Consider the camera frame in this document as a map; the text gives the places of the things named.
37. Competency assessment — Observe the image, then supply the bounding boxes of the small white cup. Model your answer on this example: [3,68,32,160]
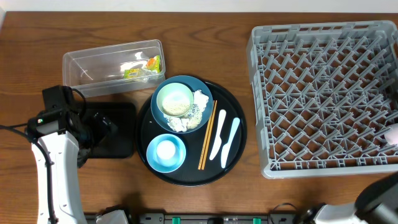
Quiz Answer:
[156,140,176,160]

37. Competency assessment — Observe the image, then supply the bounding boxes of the light blue saucer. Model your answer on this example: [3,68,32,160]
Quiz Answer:
[146,134,187,174]

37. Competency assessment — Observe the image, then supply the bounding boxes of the pale green bowl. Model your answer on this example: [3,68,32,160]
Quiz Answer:
[156,83,193,117]

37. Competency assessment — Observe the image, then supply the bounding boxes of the pink cup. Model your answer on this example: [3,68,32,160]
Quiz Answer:
[384,124,398,145]

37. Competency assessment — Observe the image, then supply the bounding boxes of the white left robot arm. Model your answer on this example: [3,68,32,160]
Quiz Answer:
[25,107,118,223]

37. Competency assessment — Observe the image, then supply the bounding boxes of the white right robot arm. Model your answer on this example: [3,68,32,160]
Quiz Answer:
[294,172,397,224]

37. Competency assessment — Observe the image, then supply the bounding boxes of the crumpled white napkin waste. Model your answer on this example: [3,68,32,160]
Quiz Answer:
[164,90,209,133]

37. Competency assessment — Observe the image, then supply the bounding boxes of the grey dishwasher rack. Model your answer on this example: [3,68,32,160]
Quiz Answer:
[246,21,397,179]

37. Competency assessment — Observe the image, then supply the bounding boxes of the black square mat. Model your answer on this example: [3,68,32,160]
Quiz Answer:
[78,102,136,161]

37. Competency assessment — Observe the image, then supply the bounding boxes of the clear plastic bin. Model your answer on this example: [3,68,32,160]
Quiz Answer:
[63,39,165,98]

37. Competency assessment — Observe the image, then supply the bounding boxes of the dark blue plate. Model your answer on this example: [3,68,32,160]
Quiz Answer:
[150,75,213,133]

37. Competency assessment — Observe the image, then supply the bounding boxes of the green orange snack wrapper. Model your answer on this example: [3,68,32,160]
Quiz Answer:
[123,55,161,79]

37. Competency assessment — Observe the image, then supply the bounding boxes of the black round tray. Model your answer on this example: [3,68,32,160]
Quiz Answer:
[135,79,248,186]

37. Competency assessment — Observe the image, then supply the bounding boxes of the white plastic knife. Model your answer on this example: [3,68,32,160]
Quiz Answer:
[210,109,226,161]
[221,117,240,169]

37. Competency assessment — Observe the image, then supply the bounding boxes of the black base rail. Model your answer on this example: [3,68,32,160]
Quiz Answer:
[85,205,296,224]

